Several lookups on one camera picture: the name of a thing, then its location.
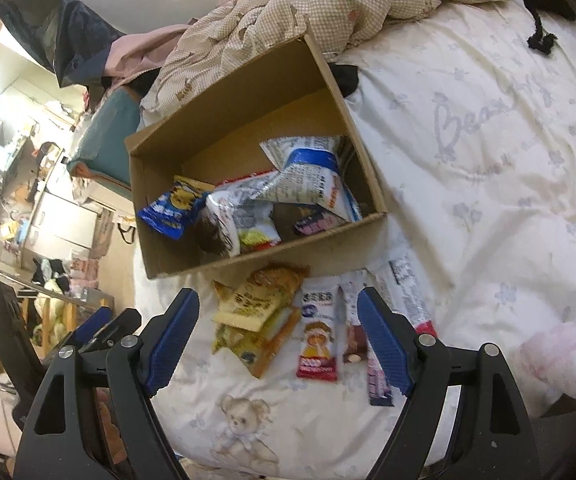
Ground black knit cloth with tassel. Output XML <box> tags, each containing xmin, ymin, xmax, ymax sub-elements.
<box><xmin>490</xmin><ymin>0</ymin><xmax>576</xmax><ymax>56</ymax></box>

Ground blue yellow snack packet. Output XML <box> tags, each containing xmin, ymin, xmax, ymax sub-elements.
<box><xmin>136</xmin><ymin>175</ymin><xmax>215</xmax><ymax>240</ymax></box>

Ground brown cardboard box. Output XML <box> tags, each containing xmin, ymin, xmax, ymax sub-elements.
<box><xmin>124</xmin><ymin>32</ymin><xmax>389</xmax><ymax>281</ymax></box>

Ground checked beige blanket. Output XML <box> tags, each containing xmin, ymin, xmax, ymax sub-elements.
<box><xmin>140</xmin><ymin>0</ymin><xmax>509</xmax><ymax>113</ymax></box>

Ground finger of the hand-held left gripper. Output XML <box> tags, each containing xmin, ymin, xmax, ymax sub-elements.
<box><xmin>84</xmin><ymin>308</ymin><xmax>142</xmax><ymax>356</ymax></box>
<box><xmin>74</xmin><ymin>306</ymin><xmax>112</xmax><ymax>347</ymax></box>

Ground orange cookie snack packet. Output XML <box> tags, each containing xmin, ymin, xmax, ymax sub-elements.
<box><xmin>216</xmin><ymin>265</ymin><xmax>311</xmax><ymax>332</ymax></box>

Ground white red cartoon snack packet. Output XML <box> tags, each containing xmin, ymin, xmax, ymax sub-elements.
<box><xmin>296</xmin><ymin>290</ymin><xmax>342</xmax><ymax>382</ymax></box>

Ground white yellow-bottom snack packet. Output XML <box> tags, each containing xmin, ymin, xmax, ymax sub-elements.
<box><xmin>207</xmin><ymin>170</ymin><xmax>283</xmax><ymax>252</ymax></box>

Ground dark blue pink snack packet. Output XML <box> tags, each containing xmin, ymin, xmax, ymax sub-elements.
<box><xmin>294</xmin><ymin>207</ymin><xmax>349</xmax><ymax>239</ymax></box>

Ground white red stick snack packet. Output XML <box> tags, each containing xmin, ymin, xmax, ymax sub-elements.
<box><xmin>375</xmin><ymin>256</ymin><xmax>439</xmax><ymax>339</ymax></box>

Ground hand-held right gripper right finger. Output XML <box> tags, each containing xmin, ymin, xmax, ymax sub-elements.
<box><xmin>357</xmin><ymin>286</ymin><xmax>541</xmax><ymax>480</ymax></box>

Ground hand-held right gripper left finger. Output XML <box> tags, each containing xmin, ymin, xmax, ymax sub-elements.
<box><xmin>15</xmin><ymin>287</ymin><xmax>201</xmax><ymax>480</ymax></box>

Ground yellow plush toy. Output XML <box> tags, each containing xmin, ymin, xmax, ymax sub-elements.
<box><xmin>32</xmin><ymin>280</ymin><xmax>76</xmax><ymax>346</ymax></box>

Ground white chocolate ball snack packet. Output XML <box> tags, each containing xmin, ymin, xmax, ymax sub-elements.
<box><xmin>195</xmin><ymin>192</ymin><xmax>243</xmax><ymax>259</ymax></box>

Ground teal padded chair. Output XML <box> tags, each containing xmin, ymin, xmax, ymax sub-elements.
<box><xmin>68</xmin><ymin>87</ymin><xmax>143</xmax><ymax>186</ymax></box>

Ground large white blue snack packet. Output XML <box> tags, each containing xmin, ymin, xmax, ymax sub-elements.
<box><xmin>259</xmin><ymin>135</ymin><xmax>363</xmax><ymax>223</ymax></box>

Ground pink cloth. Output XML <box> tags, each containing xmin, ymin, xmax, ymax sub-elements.
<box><xmin>102</xmin><ymin>25</ymin><xmax>203</xmax><ymax>86</ymax></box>

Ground white floor cabinet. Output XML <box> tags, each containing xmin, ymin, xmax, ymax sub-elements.
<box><xmin>20</xmin><ymin>190</ymin><xmax>113</xmax><ymax>261</ymax></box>

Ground pink printed pillow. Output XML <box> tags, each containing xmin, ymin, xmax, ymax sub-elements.
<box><xmin>513</xmin><ymin>322</ymin><xmax>576</xmax><ymax>408</ymax></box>

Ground long orange snack packet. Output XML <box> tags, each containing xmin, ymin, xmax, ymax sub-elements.
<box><xmin>240</xmin><ymin>305</ymin><xmax>303</xmax><ymax>379</ymax></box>

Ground dark hanging jacket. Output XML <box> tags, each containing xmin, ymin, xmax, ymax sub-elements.
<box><xmin>0</xmin><ymin>0</ymin><xmax>128</xmax><ymax>88</ymax></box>

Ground small white brown snack packet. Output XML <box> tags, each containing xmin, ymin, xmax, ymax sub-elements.
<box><xmin>339</xmin><ymin>280</ymin><xmax>370</xmax><ymax>366</ymax></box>

